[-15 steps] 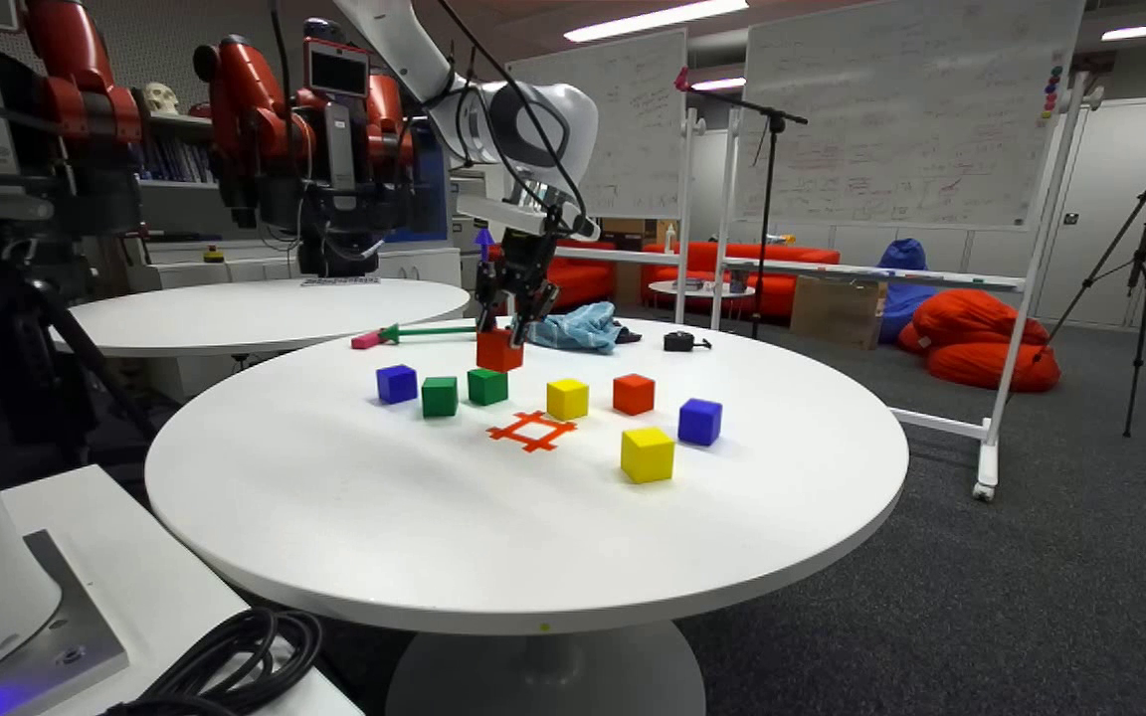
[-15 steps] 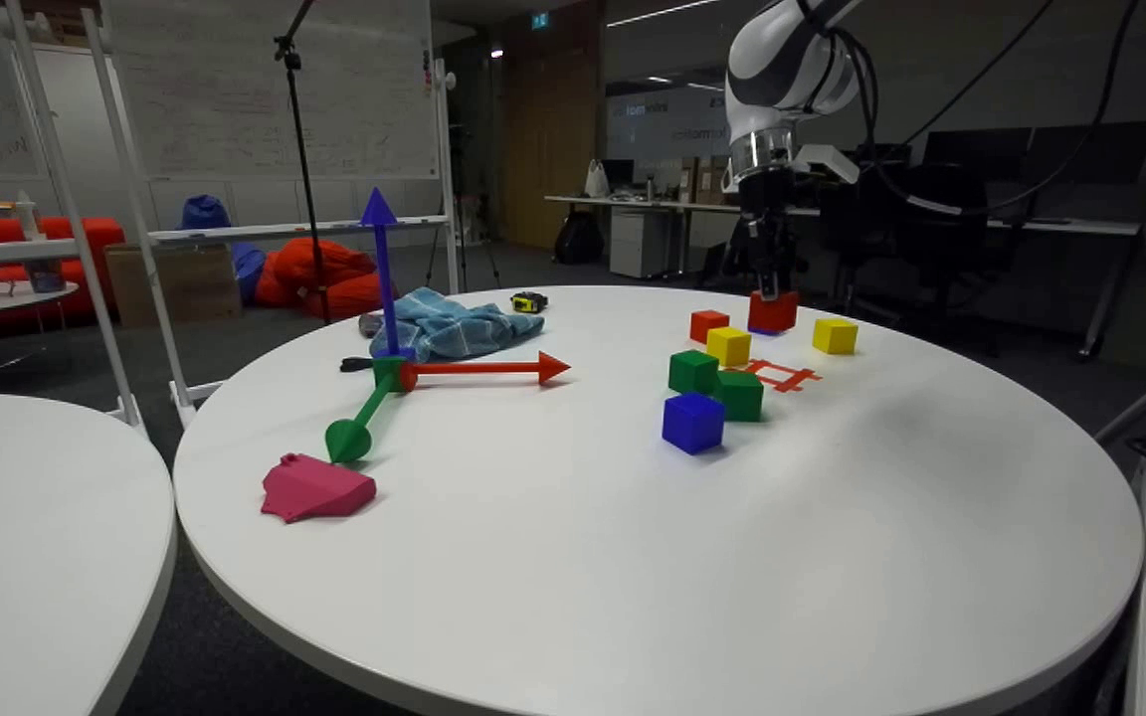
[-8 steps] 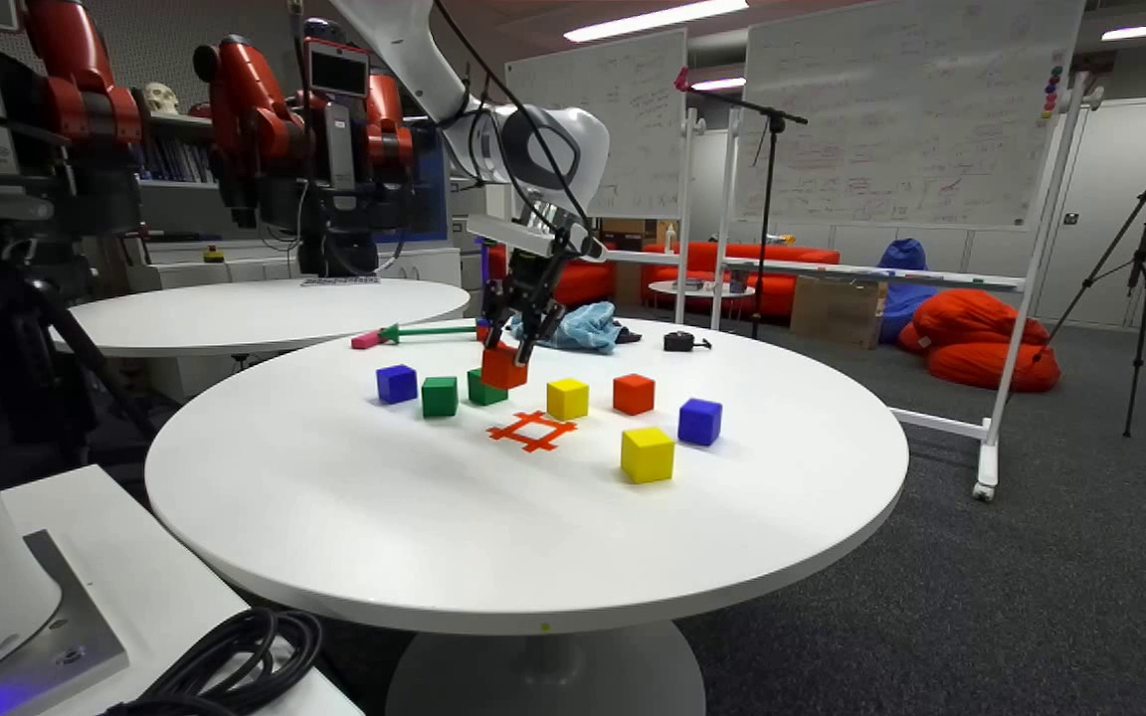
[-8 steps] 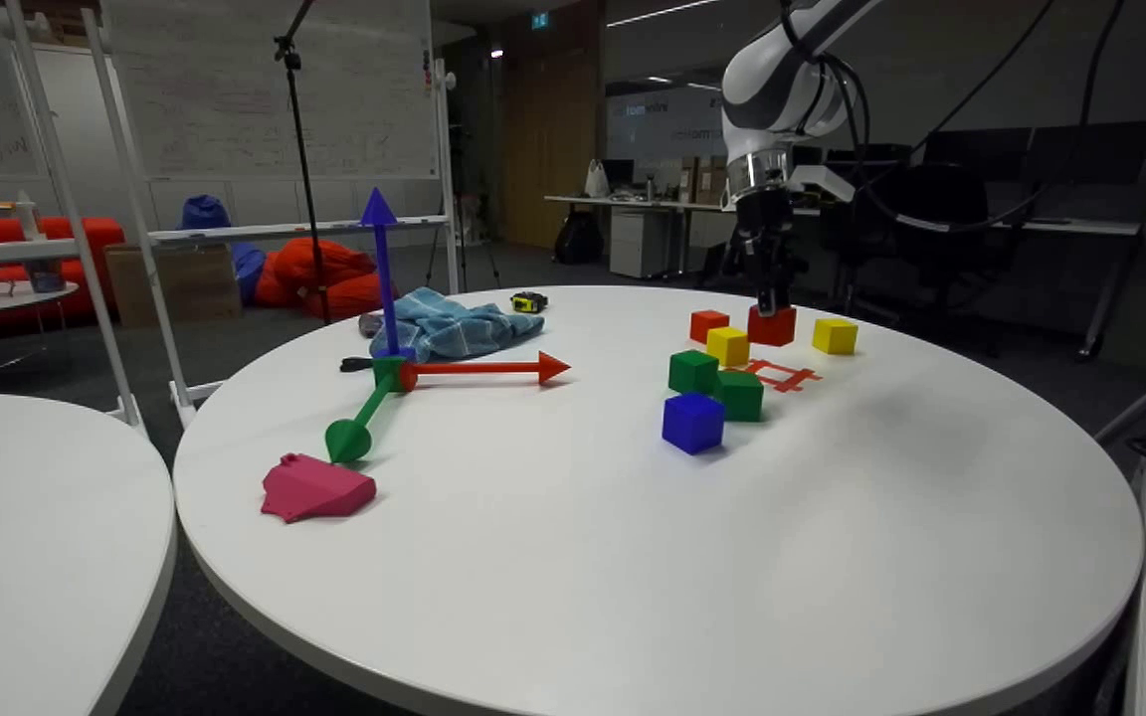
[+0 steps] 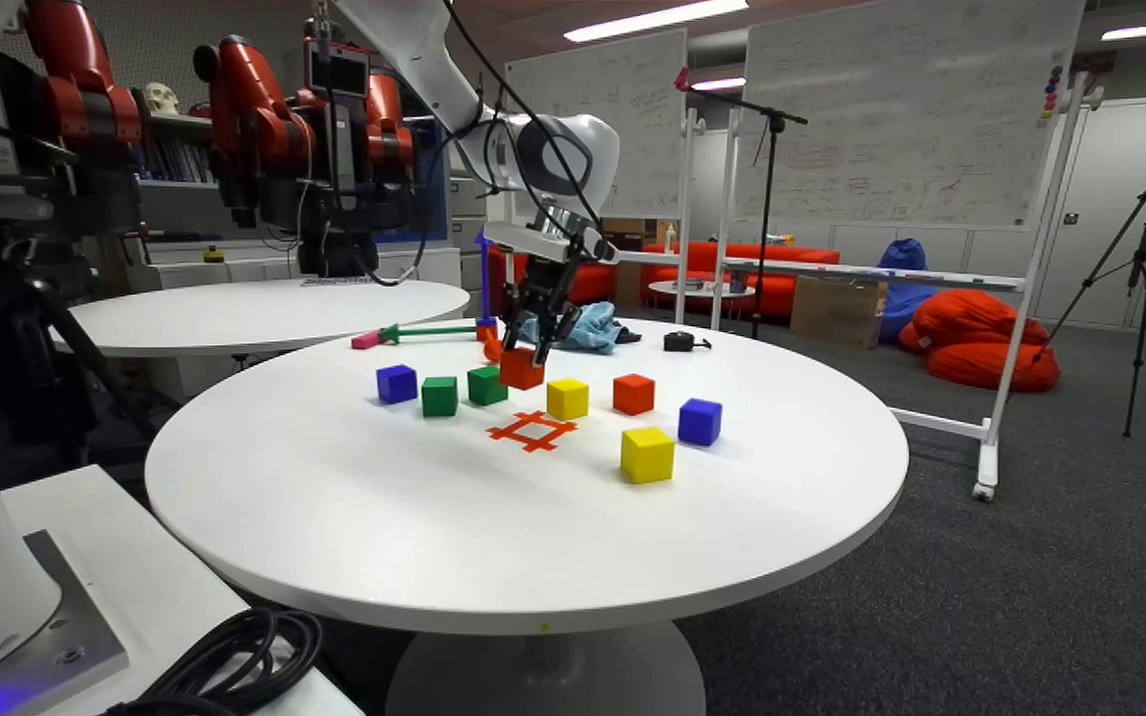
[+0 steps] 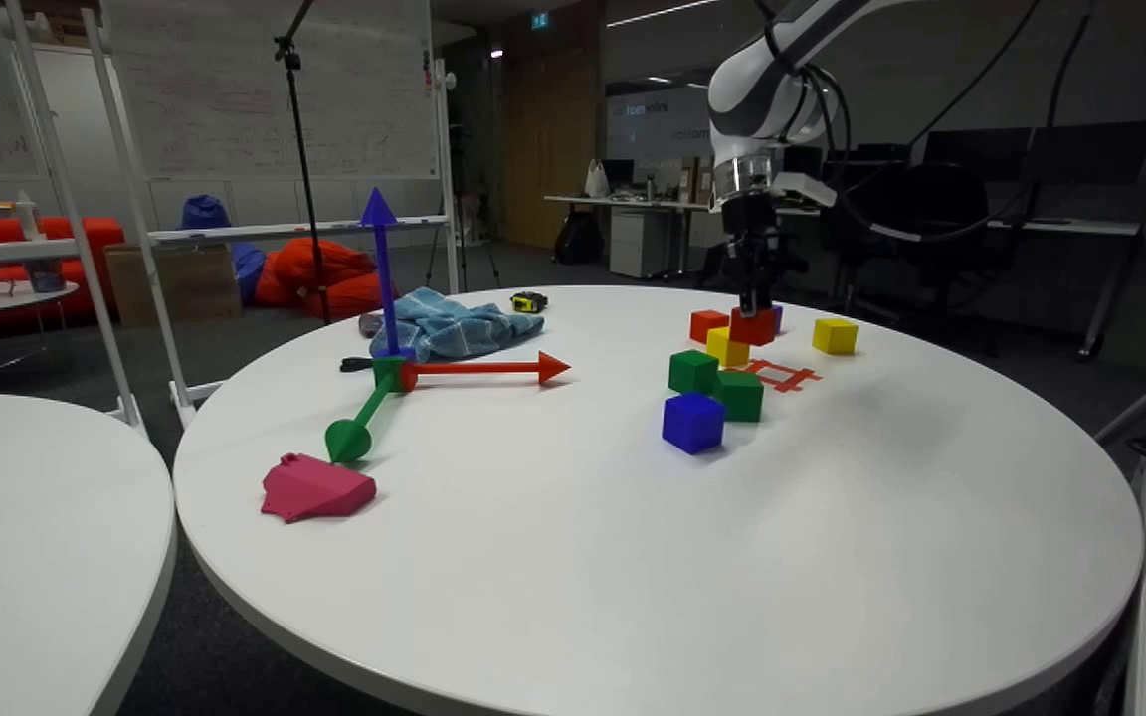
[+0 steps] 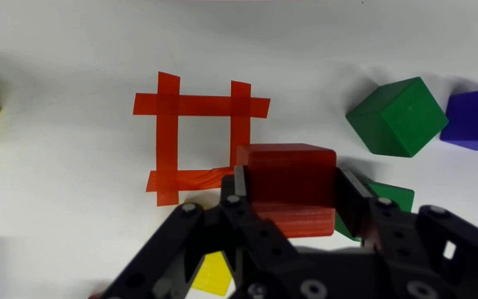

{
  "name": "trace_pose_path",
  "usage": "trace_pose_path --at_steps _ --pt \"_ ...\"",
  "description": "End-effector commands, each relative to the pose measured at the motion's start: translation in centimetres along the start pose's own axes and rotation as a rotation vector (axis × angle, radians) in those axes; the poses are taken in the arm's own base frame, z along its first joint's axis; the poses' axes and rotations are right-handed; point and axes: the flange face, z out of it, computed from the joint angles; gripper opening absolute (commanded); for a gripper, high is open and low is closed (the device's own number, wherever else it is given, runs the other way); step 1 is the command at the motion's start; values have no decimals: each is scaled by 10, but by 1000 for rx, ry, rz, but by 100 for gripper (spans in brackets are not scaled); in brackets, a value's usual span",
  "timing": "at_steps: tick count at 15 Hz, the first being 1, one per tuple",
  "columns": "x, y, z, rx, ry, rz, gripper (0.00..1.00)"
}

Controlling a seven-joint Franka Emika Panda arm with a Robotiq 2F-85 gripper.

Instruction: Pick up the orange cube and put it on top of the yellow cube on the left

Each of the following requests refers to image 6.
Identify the blue bean bag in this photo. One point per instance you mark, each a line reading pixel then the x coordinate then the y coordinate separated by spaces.
pixel 202 212

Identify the black microphone stand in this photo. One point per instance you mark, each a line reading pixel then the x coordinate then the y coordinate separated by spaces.
pixel 302 172

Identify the white office desk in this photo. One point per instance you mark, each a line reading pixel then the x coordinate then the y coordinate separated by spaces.
pixel 647 232

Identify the red bean bag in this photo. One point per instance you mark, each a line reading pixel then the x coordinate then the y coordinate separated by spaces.
pixel 356 294
pixel 309 264

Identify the blue cube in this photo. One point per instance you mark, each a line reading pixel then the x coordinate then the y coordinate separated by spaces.
pixel 693 424

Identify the black marker pen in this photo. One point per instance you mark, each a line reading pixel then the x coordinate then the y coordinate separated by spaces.
pixel 360 365

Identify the yellow cube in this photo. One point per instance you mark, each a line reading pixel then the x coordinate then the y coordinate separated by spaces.
pixel 831 335
pixel 720 350

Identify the round white side table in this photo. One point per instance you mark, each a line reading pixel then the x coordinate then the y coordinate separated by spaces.
pixel 30 558

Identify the black office chair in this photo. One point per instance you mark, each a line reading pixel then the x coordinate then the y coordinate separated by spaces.
pixel 923 203

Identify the green exit sign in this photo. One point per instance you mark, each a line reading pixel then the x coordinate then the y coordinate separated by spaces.
pixel 539 22

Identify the pink cloth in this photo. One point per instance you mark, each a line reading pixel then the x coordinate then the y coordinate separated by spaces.
pixel 315 488

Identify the orange tape grid mark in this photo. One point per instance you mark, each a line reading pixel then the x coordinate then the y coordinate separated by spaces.
pixel 779 375

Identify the green cube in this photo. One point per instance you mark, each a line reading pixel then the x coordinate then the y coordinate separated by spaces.
pixel 693 370
pixel 738 395

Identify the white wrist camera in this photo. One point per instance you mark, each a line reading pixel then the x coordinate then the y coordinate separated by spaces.
pixel 814 187

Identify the low white coffee table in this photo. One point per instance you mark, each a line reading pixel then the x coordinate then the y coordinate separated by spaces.
pixel 1 298

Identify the ceiling light strip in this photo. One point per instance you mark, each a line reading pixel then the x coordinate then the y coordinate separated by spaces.
pixel 659 14

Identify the light blue cloth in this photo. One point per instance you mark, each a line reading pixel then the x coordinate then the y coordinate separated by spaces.
pixel 465 325

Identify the large wall display screen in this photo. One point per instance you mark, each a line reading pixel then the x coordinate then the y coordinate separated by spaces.
pixel 659 122

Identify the brown cardboard box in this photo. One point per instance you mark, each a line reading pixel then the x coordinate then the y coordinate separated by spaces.
pixel 177 282

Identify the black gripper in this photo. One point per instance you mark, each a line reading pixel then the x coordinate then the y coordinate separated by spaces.
pixel 752 228

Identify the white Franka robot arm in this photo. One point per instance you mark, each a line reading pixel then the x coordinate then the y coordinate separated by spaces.
pixel 746 91

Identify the three-colour axis arrow marker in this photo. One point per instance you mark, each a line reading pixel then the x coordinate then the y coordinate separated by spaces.
pixel 388 370

